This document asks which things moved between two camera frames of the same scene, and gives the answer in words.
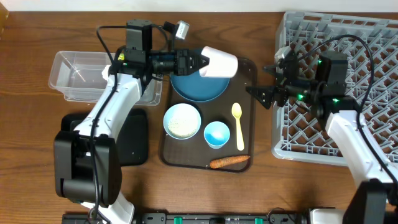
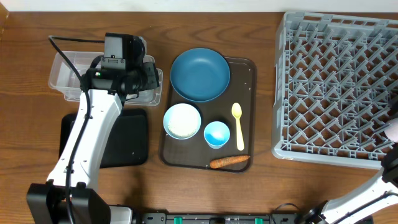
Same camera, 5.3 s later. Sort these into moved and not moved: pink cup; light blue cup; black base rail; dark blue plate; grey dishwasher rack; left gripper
Moved: left gripper; pink cup
Not moved: light blue cup; dark blue plate; black base rail; grey dishwasher rack
